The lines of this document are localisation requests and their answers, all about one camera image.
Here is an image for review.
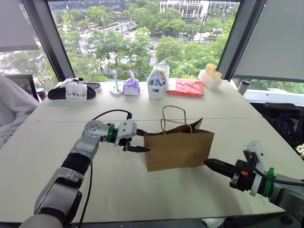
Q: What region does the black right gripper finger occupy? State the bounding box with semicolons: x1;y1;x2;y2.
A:
204;162;236;178
203;158;238;171

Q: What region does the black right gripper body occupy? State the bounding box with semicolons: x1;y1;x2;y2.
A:
229;159;257;192

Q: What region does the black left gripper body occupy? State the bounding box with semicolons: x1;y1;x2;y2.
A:
118;139;134;152

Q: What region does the brown paper bag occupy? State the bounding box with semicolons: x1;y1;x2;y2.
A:
143;105;215;172

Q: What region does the clear bag of blue items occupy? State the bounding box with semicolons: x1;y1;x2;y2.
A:
148;60;170;86

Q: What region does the green left wrist zip tie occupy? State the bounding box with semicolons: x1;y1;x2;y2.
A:
106;123;116;144

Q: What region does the green wrist zip tie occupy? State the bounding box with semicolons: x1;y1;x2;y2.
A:
262;167;276;198
106;123;116;144

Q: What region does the green right wrist zip tie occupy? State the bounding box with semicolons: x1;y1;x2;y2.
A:
262;167;276;198

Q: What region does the white storage basket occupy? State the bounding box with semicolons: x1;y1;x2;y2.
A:
146;60;170;101

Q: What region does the purple pouch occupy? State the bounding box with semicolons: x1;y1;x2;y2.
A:
123;69;141;96

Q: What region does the white base clear stand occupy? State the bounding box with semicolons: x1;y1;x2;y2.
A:
109;69;124;96

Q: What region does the white rounded object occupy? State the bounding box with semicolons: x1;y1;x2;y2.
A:
201;217;225;228

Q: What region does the red folded cloth package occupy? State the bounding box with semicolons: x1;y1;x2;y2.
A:
166;78;205;97

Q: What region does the black office chair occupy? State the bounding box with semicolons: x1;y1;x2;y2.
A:
247;102;304;155

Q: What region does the white thermos black lid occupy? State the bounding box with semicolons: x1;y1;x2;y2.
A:
237;79;252;96

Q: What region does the white cup holder block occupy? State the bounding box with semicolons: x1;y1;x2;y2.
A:
197;69;223;91

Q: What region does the dark red cup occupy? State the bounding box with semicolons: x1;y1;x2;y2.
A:
36;87;47;100

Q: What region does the white garment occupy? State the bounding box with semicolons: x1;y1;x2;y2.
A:
0;74;40;149

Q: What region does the black mesh chair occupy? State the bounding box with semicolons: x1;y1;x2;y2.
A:
4;74;40;103

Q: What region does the dark window pillar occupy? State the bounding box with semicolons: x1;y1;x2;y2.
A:
217;0;266;80
22;0;76;82

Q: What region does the grey roller blind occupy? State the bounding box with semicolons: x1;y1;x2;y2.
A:
0;0;40;53
233;0;304;83

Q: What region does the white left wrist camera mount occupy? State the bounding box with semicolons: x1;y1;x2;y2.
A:
114;119;138;147

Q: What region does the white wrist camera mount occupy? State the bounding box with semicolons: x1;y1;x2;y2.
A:
114;119;138;147
242;140;269;197

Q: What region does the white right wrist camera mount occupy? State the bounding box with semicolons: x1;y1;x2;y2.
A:
242;140;269;197

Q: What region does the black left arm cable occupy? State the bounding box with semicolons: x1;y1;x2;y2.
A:
77;109;133;228

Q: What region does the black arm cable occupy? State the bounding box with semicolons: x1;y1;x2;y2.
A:
77;109;133;228
249;163;304;189

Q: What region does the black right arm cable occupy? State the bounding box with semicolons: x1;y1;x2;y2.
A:
249;163;304;189

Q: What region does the black white strap slipper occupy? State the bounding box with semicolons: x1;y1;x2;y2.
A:
60;76;103;93
47;81;98;103

